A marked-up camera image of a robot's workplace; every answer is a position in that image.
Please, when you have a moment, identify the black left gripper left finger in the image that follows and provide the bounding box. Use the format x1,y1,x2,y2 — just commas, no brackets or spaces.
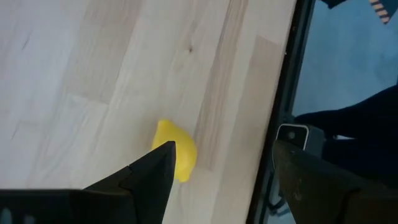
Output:
0,140,177,224

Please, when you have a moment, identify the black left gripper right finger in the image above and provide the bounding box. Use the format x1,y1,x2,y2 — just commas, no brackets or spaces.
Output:
272,140,398,224

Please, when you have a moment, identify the yellow toy lemon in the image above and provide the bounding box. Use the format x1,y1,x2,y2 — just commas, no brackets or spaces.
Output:
151,119,198,184

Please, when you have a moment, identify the dark bulky object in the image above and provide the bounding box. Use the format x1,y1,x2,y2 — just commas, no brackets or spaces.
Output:
294,84,398,190

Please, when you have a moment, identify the black rig crossbar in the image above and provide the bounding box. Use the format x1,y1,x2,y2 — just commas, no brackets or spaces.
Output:
245,0,315,224

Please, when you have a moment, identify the small white-rimmed camera box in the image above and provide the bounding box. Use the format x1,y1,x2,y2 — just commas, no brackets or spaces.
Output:
275,123,326,156

